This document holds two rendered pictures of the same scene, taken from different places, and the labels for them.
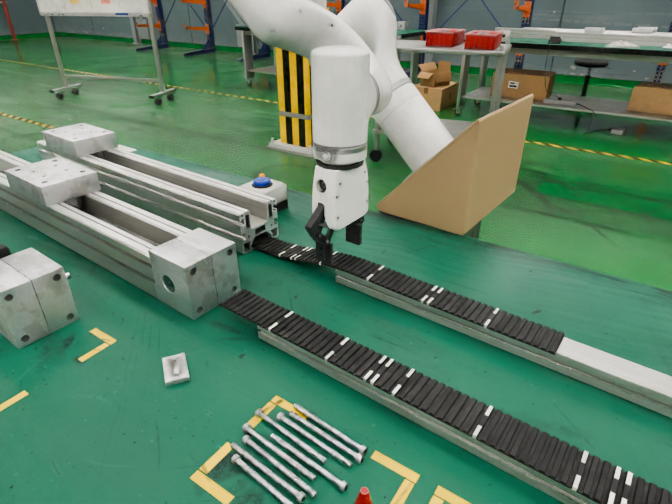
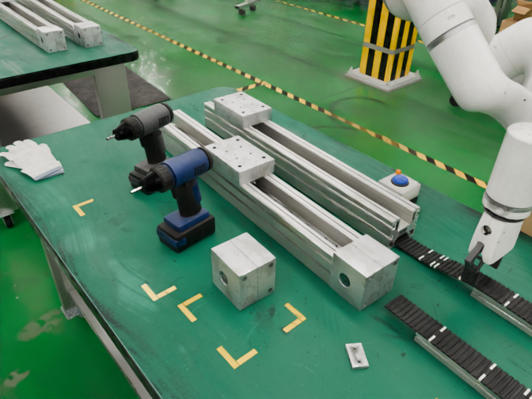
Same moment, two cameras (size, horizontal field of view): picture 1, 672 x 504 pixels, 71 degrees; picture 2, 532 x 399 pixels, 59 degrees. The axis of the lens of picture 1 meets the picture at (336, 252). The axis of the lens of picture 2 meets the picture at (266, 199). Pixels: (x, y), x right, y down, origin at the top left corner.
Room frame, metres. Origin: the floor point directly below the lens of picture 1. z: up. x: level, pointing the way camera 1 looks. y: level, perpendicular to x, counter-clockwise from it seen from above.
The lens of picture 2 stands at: (-0.09, 0.25, 1.50)
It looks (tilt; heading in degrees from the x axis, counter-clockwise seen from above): 35 degrees down; 14
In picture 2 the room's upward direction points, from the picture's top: 2 degrees clockwise
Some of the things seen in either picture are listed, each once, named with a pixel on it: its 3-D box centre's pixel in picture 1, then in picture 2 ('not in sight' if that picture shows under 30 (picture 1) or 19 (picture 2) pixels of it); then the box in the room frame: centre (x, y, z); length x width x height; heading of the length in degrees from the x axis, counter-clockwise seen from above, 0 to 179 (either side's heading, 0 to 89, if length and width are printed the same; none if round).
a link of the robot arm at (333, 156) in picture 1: (339, 150); (507, 202); (0.71, 0.00, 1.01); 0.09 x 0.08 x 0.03; 143
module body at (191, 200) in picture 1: (141, 182); (292, 158); (1.07, 0.47, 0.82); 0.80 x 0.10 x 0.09; 53
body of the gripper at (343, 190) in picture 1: (339, 187); (497, 228); (0.71, -0.01, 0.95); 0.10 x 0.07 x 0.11; 143
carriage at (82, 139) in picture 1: (81, 144); (242, 112); (1.22, 0.67, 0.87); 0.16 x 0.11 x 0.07; 53
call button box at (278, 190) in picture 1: (260, 197); (395, 191); (1.00, 0.17, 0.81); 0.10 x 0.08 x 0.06; 143
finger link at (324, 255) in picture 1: (319, 247); (469, 272); (0.67, 0.03, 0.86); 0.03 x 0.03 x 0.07; 53
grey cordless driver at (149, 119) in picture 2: not in sight; (142, 152); (0.86, 0.83, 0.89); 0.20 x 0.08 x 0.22; 159
